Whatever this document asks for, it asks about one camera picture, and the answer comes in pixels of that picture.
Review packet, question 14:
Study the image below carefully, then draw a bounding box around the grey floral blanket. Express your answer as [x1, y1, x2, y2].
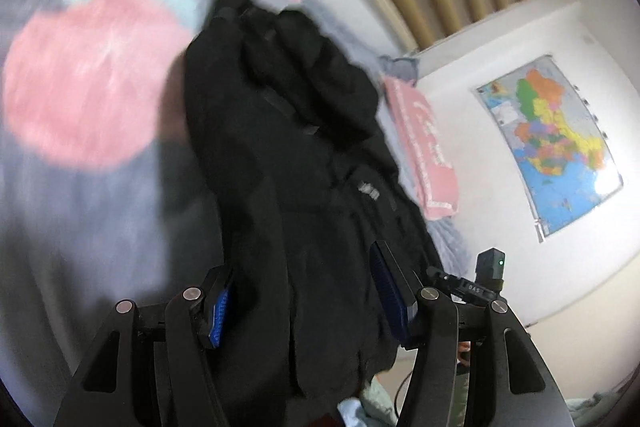
[0, 0, 472, 408]

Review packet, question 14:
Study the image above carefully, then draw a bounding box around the black hooded jacket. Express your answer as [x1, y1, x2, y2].
[182, 0, 451, 400]

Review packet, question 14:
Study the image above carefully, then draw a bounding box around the pink pillow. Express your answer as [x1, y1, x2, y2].
[382, 77, 460, 222]

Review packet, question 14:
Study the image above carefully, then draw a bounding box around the light green cloth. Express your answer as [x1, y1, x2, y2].
[337, 379, 401, 427]

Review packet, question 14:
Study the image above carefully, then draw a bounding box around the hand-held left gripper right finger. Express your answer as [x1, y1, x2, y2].
[369, 240, 572, 427]

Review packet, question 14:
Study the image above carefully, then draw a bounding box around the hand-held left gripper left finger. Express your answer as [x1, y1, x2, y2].
[52, 266, 237, 427]

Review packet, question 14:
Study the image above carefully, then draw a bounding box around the colourful wall map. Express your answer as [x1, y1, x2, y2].
[475, 54, 625, 244]

